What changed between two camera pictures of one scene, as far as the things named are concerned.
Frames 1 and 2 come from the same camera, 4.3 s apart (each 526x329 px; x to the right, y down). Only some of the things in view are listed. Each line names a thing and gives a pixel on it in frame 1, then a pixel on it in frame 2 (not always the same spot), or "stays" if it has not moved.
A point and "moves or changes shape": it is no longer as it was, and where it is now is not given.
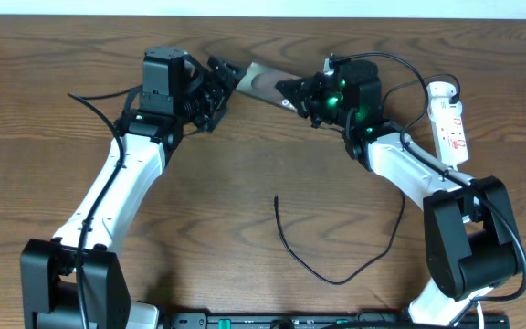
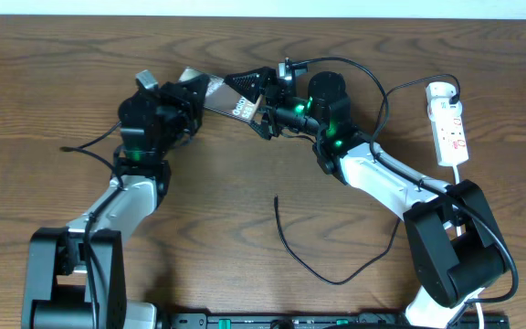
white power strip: (447, 123) stays
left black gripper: (217, 91) to (183, 103)
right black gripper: (306, 89) to (267, 80)
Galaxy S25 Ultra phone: (258, 81) moves or changes shape
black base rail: (325, 321) stays
